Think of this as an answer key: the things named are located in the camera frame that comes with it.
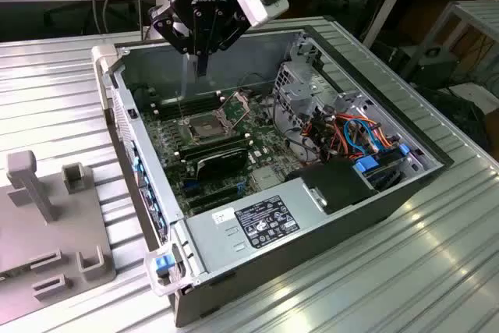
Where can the black plastic air duct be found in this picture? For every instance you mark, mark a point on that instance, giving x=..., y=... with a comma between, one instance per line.
x=335, y=185

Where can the metal frame side table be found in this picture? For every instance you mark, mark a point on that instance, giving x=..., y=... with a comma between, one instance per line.
x=479, y=13

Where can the black box device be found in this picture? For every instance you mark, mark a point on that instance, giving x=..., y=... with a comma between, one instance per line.
x=432, y=68

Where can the open grey PC case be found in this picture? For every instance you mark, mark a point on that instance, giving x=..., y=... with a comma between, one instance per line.
x=253, y=56

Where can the silver power supply box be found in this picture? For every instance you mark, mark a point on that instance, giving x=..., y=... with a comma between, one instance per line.
x=210, y=239

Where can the CPU socket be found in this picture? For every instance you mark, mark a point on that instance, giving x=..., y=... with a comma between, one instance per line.
x=204, y=128

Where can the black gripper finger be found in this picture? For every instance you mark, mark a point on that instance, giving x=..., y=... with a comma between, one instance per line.
x=232, y=29
x=171, y=29

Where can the blue case latch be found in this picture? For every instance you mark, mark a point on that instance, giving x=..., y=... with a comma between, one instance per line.
x=163, y=264

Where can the black RAM slot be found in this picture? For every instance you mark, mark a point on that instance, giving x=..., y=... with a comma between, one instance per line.
x=171, y=111
x=187, y=100
x=189, y=155
x=214, y=145

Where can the black cooling fan shroud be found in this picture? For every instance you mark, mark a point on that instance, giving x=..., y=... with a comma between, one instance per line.
x=220, y=165

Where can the blue disk carrier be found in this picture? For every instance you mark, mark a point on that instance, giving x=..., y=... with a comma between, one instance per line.
x=368, y=165

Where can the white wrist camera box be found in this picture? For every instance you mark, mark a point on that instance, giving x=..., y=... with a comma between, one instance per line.
x=259, y=5

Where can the grey parts rack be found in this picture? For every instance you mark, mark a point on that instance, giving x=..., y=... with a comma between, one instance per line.
x=23, y=231

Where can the green motherboard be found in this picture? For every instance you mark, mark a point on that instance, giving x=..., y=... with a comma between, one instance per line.
x=265, y=153

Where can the silver metal drive cage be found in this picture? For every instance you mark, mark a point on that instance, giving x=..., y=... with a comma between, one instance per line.
x=300, y=91

